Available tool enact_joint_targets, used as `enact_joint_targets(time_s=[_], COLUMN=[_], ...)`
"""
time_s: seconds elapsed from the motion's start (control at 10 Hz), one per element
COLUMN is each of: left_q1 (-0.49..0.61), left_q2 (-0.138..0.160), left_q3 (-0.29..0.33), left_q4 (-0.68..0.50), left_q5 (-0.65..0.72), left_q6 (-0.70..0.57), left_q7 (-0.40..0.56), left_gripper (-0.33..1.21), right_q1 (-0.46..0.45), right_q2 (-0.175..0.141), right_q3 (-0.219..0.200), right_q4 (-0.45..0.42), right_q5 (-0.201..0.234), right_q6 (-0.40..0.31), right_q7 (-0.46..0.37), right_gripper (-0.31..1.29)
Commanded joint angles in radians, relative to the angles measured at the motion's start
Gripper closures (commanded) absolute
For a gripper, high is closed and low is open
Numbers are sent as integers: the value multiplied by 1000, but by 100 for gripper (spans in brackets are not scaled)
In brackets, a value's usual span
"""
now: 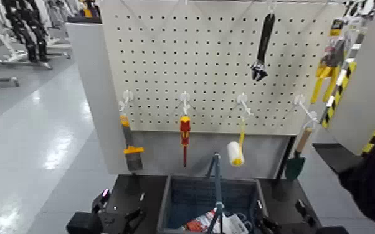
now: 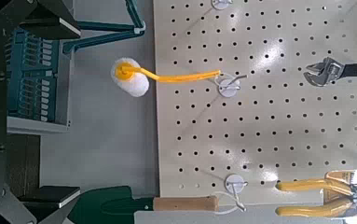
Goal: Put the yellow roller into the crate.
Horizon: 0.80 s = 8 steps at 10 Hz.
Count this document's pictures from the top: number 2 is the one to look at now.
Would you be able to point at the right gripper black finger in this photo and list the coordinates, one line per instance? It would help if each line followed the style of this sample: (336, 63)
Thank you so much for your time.
(55, 21)
(53, 199)

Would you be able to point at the yellow paint roller white sleeve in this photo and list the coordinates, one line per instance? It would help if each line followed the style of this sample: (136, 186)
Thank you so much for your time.
(135, 84)

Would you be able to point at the teal plastic crate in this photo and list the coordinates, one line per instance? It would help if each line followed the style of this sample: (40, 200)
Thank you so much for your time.
(31, 87)

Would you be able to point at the white pegboard hook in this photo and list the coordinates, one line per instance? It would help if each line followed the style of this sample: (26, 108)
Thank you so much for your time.
(229, 88)
(233, 182)
(221, 3)

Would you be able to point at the white perforated pegboard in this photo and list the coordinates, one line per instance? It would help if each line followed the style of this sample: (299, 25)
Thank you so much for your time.
(260, 130)

